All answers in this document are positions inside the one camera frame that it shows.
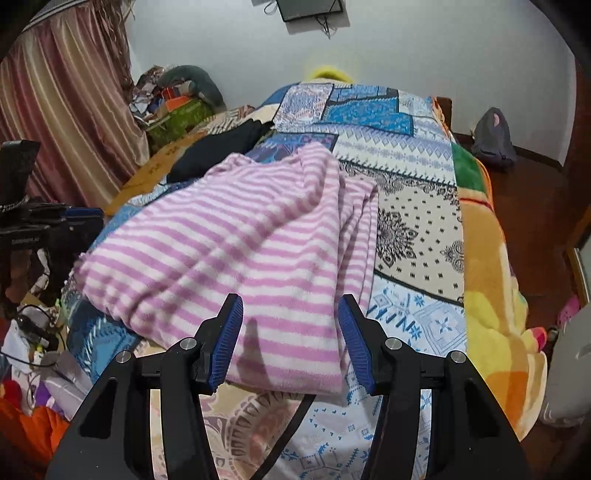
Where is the black folded garment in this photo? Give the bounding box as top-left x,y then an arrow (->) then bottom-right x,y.
166,119 -> 273,183

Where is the grey curved pillow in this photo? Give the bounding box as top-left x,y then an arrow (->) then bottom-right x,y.
159,65 -> 227,109

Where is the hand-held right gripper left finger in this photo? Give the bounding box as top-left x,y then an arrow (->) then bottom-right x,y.
44,293 -> 245,480

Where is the white suitcase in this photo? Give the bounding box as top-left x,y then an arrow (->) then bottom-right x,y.
540,314 -> 591,428

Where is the pink sandal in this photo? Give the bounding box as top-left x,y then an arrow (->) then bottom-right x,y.
556,295 -> 580,326

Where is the orange striped blanket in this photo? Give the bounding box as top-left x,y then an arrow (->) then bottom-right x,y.
203,105 -> 257,134

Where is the grey backpack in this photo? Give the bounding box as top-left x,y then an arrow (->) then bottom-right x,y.
471,107 -> 517,169

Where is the yellow foam tube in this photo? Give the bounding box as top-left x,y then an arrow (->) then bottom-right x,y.
308,65 -> 355,86

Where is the black strap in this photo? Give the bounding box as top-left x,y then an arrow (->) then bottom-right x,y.
256,392 -> 317,480

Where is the blue patchwork blanket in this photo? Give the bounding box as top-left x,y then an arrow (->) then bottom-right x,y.
60,82 -> 467,480

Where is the small black wall monitor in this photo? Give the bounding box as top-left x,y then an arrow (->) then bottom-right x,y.
276,0 -> 346,23

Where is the wooden door frame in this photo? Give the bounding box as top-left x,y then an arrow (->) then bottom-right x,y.
566,217 -> 591,305

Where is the wooden lap desk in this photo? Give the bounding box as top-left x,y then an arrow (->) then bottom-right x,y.
104,131 -> 208,217

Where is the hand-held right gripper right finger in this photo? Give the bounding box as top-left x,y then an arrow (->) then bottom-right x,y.
338,294 -> 529,480

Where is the striped brown curtain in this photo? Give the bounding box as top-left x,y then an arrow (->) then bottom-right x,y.
0,0 -> 148,208

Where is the orange cartoon plush blanket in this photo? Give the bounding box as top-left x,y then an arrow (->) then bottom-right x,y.
429,95 -> 550,444

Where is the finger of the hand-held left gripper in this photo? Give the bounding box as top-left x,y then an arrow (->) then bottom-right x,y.
28,202 -> 105,224
60,218 -> 105,259

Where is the orange cloth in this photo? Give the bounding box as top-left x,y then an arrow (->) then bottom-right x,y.
0,381 -> 70,467

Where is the pink striped blanket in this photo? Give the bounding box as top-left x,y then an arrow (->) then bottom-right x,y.
74,141 -> 380,407

